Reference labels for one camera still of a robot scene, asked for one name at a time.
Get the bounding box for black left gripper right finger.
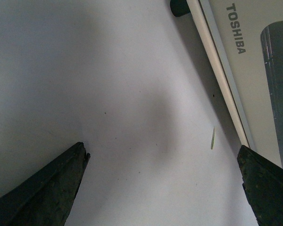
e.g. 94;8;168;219
237;145;283;226

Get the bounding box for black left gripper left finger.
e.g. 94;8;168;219
0;142;90;226

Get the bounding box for cream Toshiba toaster oven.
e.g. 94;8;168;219
170;0;255;150

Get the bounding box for small fallen green leaf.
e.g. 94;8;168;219
210;127;216;150

